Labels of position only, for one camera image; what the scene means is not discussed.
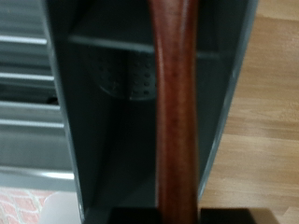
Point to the pink checked towel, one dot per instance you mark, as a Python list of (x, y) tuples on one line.
[(18, 207)]

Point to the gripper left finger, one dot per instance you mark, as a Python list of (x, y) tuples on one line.
[(134, 217)]

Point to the dark grey cutlery holder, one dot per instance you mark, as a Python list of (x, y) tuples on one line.
[(118, 140)]

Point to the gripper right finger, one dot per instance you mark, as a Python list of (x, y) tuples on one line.
[(236, 217)]

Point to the brown wooden spoon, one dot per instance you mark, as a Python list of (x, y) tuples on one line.
[(176, 124)]

